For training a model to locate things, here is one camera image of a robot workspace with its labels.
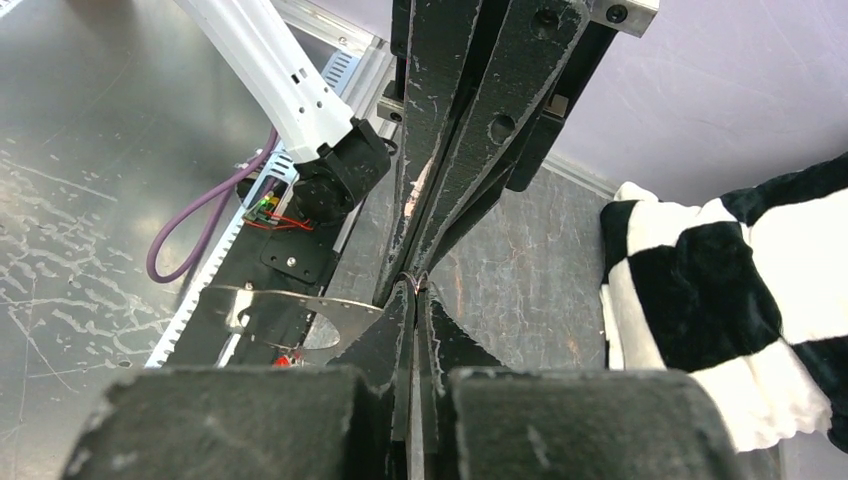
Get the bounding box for red capped key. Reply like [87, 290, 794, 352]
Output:
[273, 355, 296, 368]

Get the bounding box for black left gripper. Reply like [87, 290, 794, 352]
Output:
[374, 0, 660, 306]

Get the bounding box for black white checkered pillow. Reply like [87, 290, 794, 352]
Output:
[600, 156, 847, 452]

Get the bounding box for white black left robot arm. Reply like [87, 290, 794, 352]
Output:
[181, 1, 659, 305]

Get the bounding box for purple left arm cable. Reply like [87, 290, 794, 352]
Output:
[145, 129, 281, 285]

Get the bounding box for white slotted cable duct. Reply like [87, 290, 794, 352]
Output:
[145, 146, 297, 369]

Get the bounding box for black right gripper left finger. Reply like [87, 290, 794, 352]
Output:
[329, 280, 416, 479]

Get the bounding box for silver metal keyring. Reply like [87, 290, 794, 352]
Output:
[398, 271, 428, 296]

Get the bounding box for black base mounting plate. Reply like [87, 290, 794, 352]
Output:
[150, 224, 383, 368]

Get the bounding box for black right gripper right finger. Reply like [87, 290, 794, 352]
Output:
[416, 284, 503, 479]

